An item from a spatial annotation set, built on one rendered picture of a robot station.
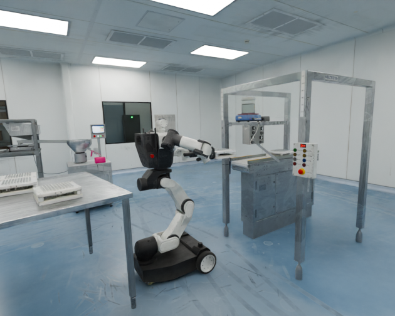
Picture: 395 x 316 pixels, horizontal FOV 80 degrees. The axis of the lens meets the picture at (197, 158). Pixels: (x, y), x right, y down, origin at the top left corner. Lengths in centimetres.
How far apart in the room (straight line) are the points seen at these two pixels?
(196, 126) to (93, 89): 329
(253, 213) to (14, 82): 593
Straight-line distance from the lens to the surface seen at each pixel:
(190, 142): 179
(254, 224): 287
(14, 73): 697
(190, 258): 227
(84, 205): 162
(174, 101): 762
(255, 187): 273
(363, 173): 305
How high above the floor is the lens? 135
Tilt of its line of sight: 8 degrees down
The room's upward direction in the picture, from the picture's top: 2 degrees counter-clockwise
